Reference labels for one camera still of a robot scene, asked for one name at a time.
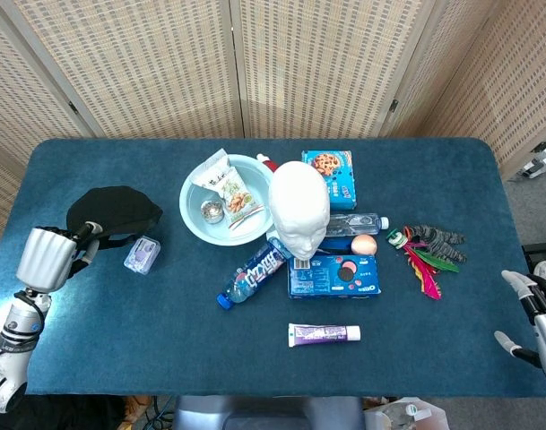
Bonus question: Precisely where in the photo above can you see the grey knit glove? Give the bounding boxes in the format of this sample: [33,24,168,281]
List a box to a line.
[406,223,469,264]

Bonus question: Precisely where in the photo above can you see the blue-capped drink bottle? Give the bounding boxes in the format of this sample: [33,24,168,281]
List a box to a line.
[216,236,292,311]

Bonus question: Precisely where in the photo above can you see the white snack packet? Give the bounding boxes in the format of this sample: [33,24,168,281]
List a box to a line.
[192,148,238,192]

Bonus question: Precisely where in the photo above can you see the blue Oreo cookie box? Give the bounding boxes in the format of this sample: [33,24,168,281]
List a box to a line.
[287,253,382,300]

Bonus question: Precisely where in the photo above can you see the black baseball cap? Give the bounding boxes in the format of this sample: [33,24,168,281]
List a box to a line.
[65,185,164,251]

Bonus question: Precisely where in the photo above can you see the purple toothpaste tube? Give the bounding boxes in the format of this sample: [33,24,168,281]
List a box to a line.
[287,322,362,348]

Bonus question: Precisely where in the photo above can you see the white mannequin head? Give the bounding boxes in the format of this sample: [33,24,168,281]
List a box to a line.
[266,160,332,262]

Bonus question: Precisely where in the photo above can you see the woven folding screen panel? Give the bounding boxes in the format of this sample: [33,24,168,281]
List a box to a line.
[230,0,435,139]
[0,0,97,252]
[0,0,246,139]
[379,0,546,180]

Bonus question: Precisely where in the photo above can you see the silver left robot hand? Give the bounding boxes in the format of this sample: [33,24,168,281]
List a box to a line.
[15,220,104,292]

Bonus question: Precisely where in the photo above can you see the white electronic device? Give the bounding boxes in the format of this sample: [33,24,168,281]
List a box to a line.
[507,141,546,182]

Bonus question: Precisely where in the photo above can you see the peach coloured ball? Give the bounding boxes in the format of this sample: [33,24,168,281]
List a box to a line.
[351,234,378,256]

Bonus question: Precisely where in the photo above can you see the silver foil cup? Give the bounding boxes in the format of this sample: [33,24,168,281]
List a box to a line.
[200,199,225,225]

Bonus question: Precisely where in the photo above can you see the small clear plastic box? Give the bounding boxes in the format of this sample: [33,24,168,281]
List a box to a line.
[123,236,161,275]

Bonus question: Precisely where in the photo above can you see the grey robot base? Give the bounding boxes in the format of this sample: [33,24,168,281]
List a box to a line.
[171,395,366,430]

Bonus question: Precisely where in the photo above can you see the blue carpet table cover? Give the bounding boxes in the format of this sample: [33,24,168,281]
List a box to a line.
[0,137,545,399]

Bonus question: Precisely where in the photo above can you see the black box on floor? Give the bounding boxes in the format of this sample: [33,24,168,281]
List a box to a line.
[522,241,546,270]

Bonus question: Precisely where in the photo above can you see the light blue plastic bowl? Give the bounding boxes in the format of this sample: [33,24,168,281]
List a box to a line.
[178,153,276,246]

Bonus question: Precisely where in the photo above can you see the blue chocolate chip cookie box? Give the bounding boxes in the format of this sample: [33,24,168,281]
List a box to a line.
[300,150,358,211]

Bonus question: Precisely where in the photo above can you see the clear white-capped water bottle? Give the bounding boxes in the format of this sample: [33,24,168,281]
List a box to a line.
[325,212,390,237]

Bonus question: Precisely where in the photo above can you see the clear plastic container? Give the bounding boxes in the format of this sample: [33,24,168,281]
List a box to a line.
[365,397,449,430]

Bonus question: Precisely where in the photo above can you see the snack packets in bowl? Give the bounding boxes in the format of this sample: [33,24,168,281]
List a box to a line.
[216,172,264,230]

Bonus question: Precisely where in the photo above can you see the colourful feather shuttlecock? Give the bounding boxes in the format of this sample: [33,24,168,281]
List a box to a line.
[386,226,461,300]

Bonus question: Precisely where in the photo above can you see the red and white toy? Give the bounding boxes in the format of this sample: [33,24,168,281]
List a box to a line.
[256,153,281,172]

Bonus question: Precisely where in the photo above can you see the blue cable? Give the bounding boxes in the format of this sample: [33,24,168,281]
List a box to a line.
[144,396,178,430]

